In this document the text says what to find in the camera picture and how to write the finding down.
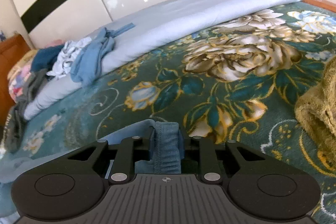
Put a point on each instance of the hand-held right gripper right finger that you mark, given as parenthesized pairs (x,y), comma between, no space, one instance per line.
(182,145)

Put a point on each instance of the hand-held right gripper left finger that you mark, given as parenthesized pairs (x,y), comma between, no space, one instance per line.
(151,142)

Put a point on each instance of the teal floral blanket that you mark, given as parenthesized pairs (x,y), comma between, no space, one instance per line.
(210,87)

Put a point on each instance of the small blue garment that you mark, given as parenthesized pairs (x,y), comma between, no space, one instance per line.
(89,61)

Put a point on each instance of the white patterned garment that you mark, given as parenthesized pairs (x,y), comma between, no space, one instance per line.
(65,56)

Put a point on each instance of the pale blue flowered quilt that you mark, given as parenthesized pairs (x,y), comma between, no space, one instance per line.
(183,19)

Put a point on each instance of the grey garment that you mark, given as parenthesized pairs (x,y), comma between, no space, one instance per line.
(29,90)

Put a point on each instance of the dark teal garment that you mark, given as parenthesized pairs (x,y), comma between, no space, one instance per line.
(44,57)

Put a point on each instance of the olive knit sweater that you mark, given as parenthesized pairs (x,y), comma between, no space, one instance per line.
(317,108)

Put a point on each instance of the colourful floral folded blanket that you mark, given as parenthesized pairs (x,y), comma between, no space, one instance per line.
(18,74)

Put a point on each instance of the orange wooden headboard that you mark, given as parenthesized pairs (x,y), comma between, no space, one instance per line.
(8,69)

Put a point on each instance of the blue bottle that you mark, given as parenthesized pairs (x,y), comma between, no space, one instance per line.
(2,35)

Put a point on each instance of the wooden bed frame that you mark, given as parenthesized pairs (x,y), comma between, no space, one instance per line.
(323,3)

